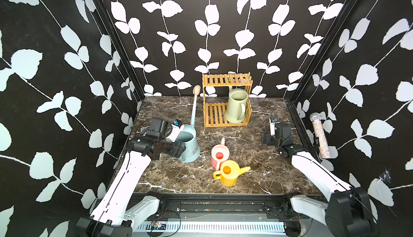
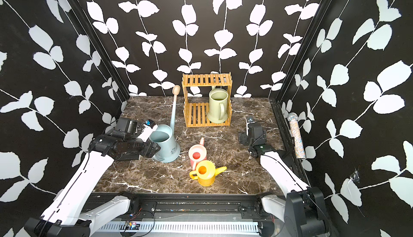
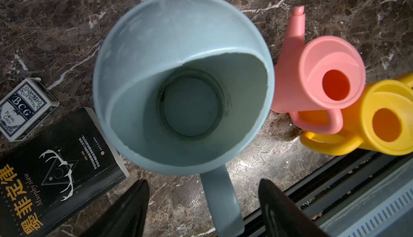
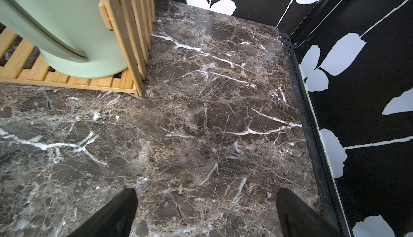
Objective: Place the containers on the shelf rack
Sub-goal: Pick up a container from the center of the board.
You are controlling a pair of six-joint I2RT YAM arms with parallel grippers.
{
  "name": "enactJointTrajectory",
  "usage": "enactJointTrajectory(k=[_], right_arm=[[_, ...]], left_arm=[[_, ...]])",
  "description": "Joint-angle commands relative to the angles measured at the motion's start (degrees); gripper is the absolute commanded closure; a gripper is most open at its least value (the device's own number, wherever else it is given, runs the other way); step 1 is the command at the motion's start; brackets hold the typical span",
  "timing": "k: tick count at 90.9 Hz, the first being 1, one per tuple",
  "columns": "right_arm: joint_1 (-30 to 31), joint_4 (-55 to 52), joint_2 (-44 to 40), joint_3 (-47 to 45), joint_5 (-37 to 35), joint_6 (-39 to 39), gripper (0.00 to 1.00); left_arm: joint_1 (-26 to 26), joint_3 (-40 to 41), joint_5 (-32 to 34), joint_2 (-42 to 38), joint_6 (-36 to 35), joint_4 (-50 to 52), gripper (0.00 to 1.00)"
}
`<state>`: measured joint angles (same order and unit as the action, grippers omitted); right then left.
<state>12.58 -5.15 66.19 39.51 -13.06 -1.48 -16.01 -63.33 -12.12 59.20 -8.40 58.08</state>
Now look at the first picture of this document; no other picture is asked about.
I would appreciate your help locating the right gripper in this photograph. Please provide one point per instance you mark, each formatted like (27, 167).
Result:
(268, 138)

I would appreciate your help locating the light blue watering can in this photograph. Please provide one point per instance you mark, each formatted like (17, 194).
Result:
(188, 135)

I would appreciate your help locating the sage green watering can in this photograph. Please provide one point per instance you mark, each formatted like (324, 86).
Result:
(236, 108)

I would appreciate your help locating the pink watering can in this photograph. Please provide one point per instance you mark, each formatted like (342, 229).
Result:
(219, 154)

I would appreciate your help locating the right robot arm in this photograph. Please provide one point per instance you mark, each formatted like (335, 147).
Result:
(347, 211)

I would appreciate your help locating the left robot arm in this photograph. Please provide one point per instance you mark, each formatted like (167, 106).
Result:
(112, 217)

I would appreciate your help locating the wooden slatted shelf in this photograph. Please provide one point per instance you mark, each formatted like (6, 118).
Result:
(214, 112)

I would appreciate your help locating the yellow watering can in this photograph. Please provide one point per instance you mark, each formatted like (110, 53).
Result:
(229, 172)

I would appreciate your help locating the sprinkle filled clear tube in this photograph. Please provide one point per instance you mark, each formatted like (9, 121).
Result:
(316, 120)

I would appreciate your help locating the white perforated front strip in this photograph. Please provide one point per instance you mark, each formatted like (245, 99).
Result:
(266, 228)

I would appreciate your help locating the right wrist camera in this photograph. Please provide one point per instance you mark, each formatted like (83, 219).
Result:
(273, 121)

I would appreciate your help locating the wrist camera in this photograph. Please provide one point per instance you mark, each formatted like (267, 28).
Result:
(273, 121)
(176, 128)

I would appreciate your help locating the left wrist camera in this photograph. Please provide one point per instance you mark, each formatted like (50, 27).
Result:
(176, 128)

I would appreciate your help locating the black front rail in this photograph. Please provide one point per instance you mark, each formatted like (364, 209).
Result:
(272, 206)

